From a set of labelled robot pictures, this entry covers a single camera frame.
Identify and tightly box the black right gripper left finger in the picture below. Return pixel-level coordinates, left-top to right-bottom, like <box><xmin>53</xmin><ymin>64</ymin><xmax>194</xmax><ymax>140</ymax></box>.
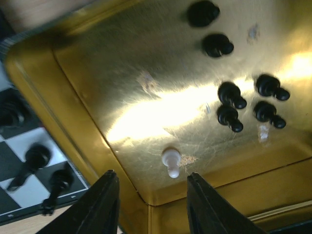
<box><xmin>38</xmin><ymin>170</ymin><xmax>120</xmax><ymax>234</ymax></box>

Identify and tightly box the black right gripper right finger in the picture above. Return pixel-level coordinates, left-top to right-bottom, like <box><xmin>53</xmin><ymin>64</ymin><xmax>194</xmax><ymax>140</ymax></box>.
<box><xmin>187</xmin><ymin>173</ymin><xmax>265</xmax><ymax>234</ymax></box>

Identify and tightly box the black white chess board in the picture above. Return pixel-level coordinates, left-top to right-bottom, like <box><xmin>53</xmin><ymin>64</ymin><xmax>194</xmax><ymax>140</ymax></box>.
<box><xmin>0</xmin><ymin>31</ymin><xmax>90</xmax><ymax>225</ymax></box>

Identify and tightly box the white pawn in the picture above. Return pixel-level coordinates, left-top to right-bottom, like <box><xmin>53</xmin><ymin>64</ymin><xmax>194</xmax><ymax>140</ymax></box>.
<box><xmin>162</xmin><ymin>148</ymin><xmax>181</xmax><ymax>178</ymax></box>

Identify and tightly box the black pawn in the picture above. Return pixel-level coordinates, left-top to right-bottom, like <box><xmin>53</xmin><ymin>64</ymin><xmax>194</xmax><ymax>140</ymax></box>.
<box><xmin>217</xmin><ymin>82</ymin><xmax>247</xmax><ymax>109</ymax></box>

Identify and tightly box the gold metal tin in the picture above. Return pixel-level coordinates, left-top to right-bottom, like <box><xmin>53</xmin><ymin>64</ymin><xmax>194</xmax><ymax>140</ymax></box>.
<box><xmin>0</xmin><ymin>0</ymin><xmax>312</xmax><ymax>234</ymax></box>

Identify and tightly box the black queen piece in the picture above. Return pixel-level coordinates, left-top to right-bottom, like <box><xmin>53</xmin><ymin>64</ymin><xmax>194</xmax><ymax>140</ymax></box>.
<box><xmin>40</xmin><ymin>169</ymin><xmax>74</xmax><ymax>216</ymax></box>

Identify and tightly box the black bishop piece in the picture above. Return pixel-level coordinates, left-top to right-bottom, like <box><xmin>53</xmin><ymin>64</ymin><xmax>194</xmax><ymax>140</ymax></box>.
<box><xmin>6</xmin><ymin>143</ymin><xmax>52</xmax><ymax>192</ymax></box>

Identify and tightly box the black knight piece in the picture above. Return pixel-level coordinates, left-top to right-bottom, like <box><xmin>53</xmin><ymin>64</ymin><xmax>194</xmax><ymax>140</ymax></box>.
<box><xmin>0</xmin><ymin>98</ymin><xmax>25</xmax><ymax>128</ymax></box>

